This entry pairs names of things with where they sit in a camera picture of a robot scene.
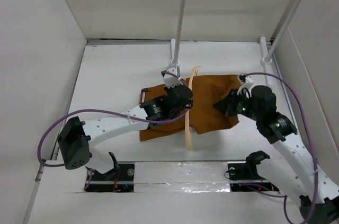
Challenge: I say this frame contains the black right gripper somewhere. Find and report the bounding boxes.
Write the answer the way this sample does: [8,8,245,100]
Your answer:
[213,87,261,121]

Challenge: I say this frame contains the brown trousers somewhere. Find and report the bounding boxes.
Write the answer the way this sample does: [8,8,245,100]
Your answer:
[139,75,240,142]

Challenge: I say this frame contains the beige wooden clothes hanger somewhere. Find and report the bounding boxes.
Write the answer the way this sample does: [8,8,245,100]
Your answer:
[184,66,200,151]

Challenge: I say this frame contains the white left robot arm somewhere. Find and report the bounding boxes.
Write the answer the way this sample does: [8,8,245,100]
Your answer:
[58,85,193,180]

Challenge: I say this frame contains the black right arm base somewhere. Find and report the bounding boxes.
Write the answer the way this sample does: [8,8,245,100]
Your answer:
[224,161,279,193]

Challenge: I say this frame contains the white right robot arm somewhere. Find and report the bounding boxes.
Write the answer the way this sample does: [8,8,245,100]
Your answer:
[213,85,338,223]

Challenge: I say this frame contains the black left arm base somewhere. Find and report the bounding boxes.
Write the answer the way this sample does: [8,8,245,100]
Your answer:
[85,162,135,193]

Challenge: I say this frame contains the white metal clothes rack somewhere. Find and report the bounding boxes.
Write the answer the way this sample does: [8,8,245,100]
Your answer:
[168,0,313,87]

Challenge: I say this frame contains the silver foil tape strip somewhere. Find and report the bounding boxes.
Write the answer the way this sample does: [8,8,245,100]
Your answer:
[133,162,230,193]

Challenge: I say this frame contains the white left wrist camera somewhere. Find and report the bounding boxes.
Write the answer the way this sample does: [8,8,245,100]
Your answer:
[161,66,184,89]

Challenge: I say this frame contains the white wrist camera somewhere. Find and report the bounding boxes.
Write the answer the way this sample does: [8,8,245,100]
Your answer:
[237,74,255,95]
[161,66,184,89]

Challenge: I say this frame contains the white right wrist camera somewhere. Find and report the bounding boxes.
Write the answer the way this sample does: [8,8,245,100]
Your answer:
[237,74,255,95]

